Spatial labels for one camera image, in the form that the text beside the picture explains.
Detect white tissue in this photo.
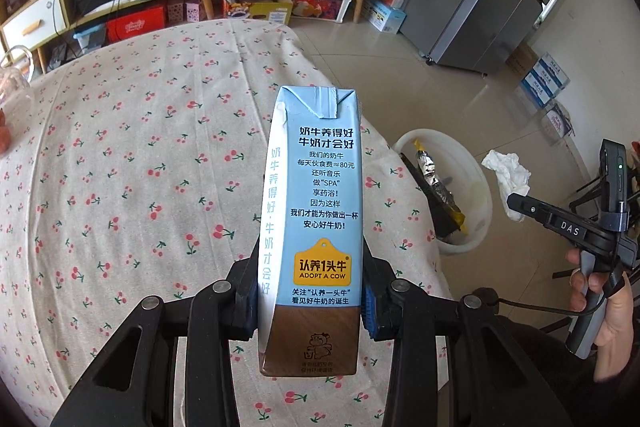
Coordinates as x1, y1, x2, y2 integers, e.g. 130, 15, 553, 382
481, 149, 532, 198

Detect cherry-print tablecloth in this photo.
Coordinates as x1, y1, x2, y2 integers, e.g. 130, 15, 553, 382
0, 18, 453, 427

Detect red flat box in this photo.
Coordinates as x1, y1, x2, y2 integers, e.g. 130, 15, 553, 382
106, 5, 166, 42

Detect blue and white carton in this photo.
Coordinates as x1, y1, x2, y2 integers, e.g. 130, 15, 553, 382
362, 0, 407, 32

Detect white plastic basin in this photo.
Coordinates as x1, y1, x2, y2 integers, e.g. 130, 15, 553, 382
395, 129, 495, 255

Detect blue plastic container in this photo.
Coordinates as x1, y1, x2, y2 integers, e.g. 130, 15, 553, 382
72, 27, 108, 52

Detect brown cardboard box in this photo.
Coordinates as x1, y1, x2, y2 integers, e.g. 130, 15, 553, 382
506, 42, 538, 75

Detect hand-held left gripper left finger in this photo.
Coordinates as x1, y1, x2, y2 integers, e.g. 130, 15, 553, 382
50, 251, 261, 427

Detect pink patterned boxes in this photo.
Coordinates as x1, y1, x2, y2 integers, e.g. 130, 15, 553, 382
166, 0, 203, 25

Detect person's right hand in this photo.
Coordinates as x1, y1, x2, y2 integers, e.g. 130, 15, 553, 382
565, 249, 637, 383

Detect small printed pack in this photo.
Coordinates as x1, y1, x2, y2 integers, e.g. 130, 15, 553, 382
545, 103, 576, 138

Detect light blue milk carton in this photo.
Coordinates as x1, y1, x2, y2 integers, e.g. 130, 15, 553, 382
257, 85, 362, 378

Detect stack of blue-white cartons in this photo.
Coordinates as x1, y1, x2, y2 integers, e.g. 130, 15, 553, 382
520, 52, 570, 108

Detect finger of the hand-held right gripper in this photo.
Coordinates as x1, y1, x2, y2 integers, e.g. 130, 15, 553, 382
506, 192, 551, 225

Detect yellow cartoon-print cardboard box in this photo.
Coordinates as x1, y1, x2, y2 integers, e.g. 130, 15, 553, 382
222, 0, 293, 25

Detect white storage box red print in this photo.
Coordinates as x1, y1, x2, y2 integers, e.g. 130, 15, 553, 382
290, 0, 351, 24

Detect clear glass jar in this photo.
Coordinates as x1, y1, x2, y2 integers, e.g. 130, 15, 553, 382
0, 46, 33, 118

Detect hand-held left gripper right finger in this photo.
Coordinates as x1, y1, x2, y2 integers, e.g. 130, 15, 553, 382
360, 239, 576, 427

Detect black metal stool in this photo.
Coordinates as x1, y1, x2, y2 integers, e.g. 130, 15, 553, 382
570, 177, 608, 214

